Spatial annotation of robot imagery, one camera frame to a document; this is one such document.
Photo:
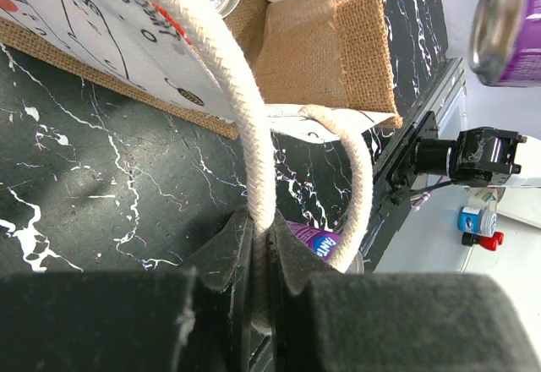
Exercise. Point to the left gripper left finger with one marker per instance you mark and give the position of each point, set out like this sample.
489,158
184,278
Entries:
195,317

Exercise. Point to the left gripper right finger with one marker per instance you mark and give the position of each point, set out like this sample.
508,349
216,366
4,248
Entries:
324,320

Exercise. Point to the purple soda can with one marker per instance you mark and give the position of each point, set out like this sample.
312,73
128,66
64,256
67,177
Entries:
321,245
504,47

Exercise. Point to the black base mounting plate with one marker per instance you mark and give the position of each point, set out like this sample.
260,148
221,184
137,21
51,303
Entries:
475,158

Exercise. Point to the blue white small bottle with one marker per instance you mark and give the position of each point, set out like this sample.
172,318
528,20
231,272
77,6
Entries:
481,222

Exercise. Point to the red capped marker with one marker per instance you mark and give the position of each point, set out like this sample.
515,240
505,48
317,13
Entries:
488,243

